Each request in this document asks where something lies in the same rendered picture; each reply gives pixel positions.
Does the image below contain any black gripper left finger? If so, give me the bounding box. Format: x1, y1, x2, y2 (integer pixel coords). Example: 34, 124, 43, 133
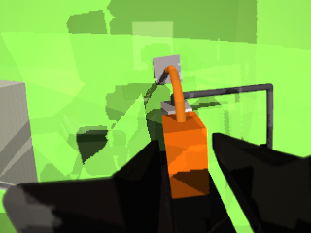
2, 140, 162, 233

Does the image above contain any orange power plug with cord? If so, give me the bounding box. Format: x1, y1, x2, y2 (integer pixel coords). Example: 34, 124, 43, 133
162, 65, 211, 233

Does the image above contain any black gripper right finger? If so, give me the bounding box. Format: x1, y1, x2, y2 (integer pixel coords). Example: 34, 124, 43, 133
211, 132, 311, 233

